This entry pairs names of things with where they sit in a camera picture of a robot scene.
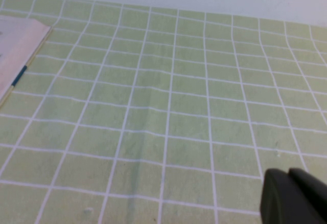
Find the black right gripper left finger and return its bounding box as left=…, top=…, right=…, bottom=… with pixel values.
left=259, top=168, right=327, bottom=224

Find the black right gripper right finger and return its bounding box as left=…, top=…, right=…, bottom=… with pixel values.
left=288, top=167, right=327, bottom=206

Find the green white checked tablecloth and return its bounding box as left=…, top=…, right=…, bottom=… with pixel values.
left=0, top=0, right=327, bottom=224

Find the technical diagram book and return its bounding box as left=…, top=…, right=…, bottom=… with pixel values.
left=0, top=14, right=54, bottom=110

